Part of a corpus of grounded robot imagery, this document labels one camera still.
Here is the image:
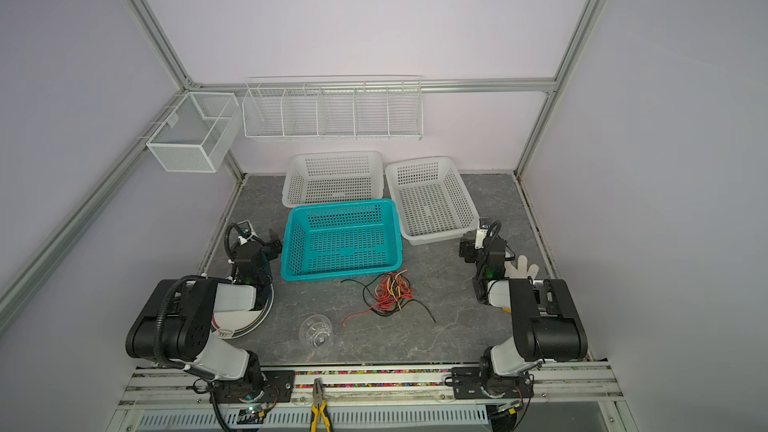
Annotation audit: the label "white wire shelf rack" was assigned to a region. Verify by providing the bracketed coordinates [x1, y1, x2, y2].
[241, 75, 424, 139]

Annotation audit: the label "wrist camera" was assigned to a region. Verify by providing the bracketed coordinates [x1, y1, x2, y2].
[235, 220, 256, 244]
[474, 219, 491, 249]

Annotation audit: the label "white plastic basket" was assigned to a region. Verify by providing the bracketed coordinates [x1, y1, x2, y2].
[385, 157, 479, 246]
[282, 151, 384, 208]

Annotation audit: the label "white work glove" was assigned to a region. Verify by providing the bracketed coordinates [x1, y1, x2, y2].
[504, 255, 540, 279]

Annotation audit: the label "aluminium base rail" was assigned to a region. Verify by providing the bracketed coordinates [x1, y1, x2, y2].
[108, 362, 637, 431]

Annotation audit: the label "round tape plate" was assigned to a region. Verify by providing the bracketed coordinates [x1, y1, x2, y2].
[211, 285, 274, 340]

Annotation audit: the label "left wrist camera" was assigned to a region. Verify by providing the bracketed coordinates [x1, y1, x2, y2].
[235, 220, 256, 244]

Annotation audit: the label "yellow handled pliers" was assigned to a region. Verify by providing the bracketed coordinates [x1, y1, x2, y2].
[309, 378, 334, 432]

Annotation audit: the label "clear plastic cup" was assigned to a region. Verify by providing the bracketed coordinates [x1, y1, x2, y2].
[299, 314, 334, 349]

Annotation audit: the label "white mesh wall box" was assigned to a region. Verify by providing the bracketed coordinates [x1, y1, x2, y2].
[147, 92, 242, 173]

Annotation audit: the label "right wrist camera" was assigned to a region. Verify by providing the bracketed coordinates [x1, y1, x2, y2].
[474, 219, 491, 249]

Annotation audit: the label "black cable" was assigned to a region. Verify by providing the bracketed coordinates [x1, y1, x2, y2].
[340, 269, 437, 324]

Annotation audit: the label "white plastic basket left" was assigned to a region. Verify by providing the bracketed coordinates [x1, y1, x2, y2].
[282, 151, 384, 208]

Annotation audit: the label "white plastic basket right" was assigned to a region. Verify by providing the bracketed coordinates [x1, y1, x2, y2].
[385, 157, 479, 246]

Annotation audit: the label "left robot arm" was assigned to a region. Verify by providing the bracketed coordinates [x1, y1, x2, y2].
[125, 233, 282, 403]

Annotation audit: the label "teal plastic basket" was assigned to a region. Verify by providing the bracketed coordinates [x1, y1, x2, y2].
[281, 199, 403, 282]

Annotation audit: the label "red cable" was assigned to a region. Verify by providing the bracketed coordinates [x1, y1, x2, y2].
[341, 271, 415, 326]

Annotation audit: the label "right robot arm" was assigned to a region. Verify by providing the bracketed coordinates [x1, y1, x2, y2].
[446, 233, 588, 400]

